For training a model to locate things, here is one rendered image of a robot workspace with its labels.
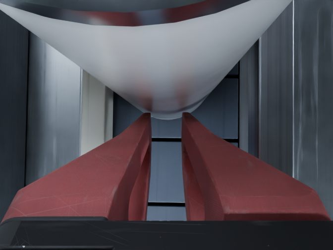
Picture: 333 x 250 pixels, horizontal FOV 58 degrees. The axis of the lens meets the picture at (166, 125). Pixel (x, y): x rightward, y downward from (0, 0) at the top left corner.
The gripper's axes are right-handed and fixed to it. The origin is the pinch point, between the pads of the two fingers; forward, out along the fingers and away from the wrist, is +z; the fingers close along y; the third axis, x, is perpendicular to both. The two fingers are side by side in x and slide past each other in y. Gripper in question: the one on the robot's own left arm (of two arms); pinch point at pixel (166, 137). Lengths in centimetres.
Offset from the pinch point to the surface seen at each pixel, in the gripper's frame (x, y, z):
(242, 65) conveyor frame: 0.1, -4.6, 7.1
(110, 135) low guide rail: 2.0, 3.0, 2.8
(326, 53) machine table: 1.3, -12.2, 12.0
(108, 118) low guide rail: 1.0, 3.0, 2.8
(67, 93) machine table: 4.0, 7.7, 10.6
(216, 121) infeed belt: 2.7, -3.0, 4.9
